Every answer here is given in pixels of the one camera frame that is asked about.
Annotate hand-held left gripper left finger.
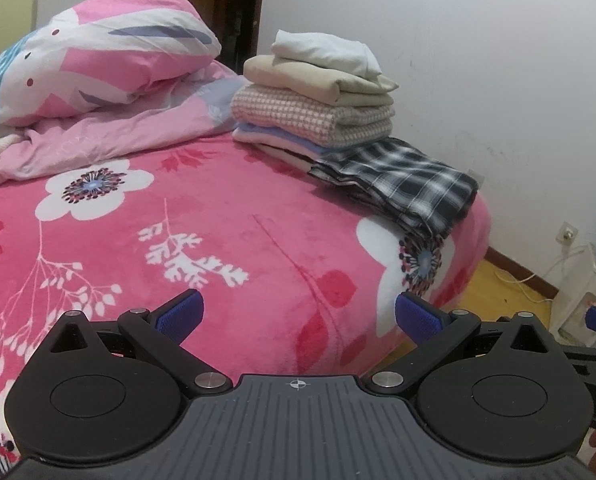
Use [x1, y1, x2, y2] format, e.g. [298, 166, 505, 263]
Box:
[49, 289, 206, 396]

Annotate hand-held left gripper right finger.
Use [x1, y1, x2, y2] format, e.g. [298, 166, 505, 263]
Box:
[369, 291, 560, 395]

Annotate black white plaid pants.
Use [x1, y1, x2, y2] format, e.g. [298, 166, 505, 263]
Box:
[307, 136, 481, 244]

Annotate white water dispenser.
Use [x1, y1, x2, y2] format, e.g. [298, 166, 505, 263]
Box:
[549, 244, 596, 349]

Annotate pink floral blanket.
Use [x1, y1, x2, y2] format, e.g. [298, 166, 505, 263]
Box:
[0, 131, 492, 480]

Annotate pale pink folded cloth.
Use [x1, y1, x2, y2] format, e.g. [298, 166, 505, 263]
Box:
[257, 141, 325, 174]

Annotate lavender folded cloth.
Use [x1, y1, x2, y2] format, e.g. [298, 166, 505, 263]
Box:
[232, 121, 330, 159]

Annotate pink checked folded cloth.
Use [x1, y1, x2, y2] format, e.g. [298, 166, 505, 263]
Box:
[229, 84, 397, 149]

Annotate pink cartoon quilt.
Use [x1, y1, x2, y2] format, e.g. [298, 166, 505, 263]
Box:
[0, 0, 245, 194]

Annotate white folded cloth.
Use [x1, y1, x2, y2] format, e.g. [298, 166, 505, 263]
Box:
[269, 28, 384, 82]

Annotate white power cable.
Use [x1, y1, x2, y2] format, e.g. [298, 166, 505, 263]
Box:
[492, 244, 590, 307]

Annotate white wall socket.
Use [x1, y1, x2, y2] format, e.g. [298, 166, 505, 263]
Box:
[554, 221, 580, 247]

